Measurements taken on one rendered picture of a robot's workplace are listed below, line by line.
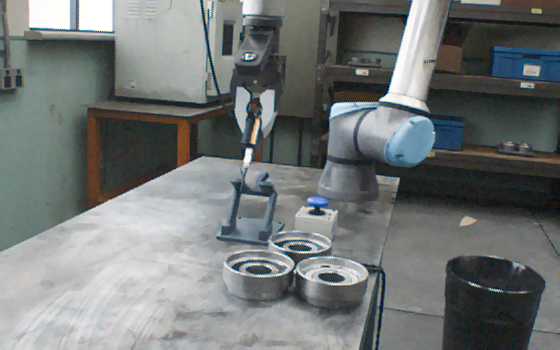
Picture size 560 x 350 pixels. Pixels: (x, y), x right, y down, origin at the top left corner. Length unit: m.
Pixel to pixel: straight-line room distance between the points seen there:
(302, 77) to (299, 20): 0.45
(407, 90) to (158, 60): 2.11
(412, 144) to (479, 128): 3.63
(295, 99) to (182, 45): 1.77
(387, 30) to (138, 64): 2.30
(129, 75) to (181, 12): 0.46
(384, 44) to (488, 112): 0.99
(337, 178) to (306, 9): 3.41
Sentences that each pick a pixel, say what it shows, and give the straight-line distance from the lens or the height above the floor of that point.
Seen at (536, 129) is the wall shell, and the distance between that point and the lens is 4.96.
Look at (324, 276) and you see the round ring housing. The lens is 0.89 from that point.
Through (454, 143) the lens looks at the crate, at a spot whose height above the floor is 0.51.
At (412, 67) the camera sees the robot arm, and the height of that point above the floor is 1.12.
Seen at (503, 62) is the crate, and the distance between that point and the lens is 4.38.
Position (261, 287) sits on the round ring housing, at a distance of 0.83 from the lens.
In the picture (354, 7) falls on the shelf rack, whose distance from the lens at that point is 4.30.
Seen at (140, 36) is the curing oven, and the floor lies 1.14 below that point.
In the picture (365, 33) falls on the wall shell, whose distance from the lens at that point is 4.88.
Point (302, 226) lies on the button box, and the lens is 1.09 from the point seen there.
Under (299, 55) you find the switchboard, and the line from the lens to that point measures 4.72.
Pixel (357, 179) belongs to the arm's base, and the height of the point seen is 0.85.
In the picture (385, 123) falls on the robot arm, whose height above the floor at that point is 1.00.
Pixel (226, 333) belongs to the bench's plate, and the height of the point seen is 0.80.
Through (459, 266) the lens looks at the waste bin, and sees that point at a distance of 2.25.
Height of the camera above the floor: 1.16
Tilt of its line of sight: 12 degrees down
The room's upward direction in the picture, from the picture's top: 3 degrees clockwise
